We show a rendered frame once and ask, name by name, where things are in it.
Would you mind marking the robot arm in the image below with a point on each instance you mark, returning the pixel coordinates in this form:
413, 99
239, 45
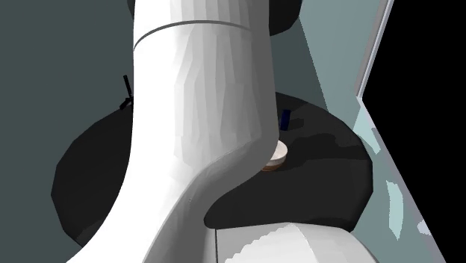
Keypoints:
204, 109

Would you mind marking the black round table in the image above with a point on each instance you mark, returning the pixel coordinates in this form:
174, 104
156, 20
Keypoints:
313, 182

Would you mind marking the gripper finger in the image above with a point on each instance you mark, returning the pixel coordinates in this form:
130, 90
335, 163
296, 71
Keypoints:
127, 89

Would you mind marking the white bowl with brown base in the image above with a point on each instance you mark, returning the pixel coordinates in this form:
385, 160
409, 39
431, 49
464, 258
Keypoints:
279, 152

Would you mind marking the dark blue upright object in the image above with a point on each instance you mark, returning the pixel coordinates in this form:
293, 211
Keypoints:
285, 119

